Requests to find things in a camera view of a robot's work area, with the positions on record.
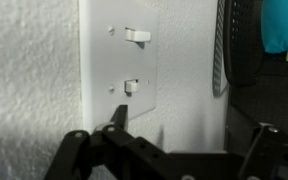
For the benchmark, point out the teal cloth item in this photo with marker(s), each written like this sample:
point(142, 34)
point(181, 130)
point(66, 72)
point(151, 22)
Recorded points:
point(282, 23)

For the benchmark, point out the white light switch toggle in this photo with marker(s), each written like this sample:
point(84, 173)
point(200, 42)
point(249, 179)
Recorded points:
point(131, 86)
point(137, 35)

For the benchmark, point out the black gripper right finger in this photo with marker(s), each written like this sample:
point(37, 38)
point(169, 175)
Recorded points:
point(277, 156)

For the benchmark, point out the switch plate screw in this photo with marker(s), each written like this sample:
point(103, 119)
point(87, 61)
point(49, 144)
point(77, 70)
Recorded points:
point(111, 89)
point(111, 30)

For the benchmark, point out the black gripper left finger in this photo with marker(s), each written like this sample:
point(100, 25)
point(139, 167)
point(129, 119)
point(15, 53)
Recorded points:
point(117, 153)

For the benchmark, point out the black chair back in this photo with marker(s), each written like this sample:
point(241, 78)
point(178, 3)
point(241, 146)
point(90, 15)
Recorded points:
point(244, 40)

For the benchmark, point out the white double switch plate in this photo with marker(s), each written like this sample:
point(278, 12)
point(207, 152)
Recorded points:
point(100, 60)

